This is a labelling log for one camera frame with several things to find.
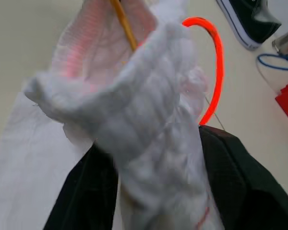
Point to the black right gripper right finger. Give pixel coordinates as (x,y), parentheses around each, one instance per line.
(244,191)

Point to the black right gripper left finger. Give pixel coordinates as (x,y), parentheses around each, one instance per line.
(86,191)

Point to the white shorts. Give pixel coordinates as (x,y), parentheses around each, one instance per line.
(146,119)

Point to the silver metal can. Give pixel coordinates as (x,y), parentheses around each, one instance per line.
(286,42)

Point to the black canvas sneaker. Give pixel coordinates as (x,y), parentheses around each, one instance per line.
(252,21)

